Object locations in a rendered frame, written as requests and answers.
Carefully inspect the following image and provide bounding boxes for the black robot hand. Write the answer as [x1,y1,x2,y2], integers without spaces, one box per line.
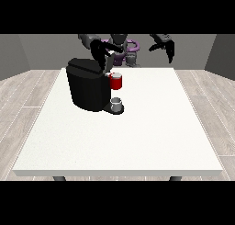
[89,38,123,71]
[148,39,176,64]

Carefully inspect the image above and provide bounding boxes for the black coffee machine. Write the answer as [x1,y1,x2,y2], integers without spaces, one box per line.
[65,57,125,115]

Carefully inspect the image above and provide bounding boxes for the small grey cup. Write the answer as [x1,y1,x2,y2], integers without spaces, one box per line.
[110,96,124,113]

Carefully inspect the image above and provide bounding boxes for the pale grey machine lid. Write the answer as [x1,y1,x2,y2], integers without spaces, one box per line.
[100,50,117,74]

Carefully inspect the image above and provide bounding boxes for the grey robot trunk purple rings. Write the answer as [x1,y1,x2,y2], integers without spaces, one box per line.
[102,34,142,68]

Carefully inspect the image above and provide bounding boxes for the red pod holder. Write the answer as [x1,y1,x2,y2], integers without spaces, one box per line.
[108,72,124,91]

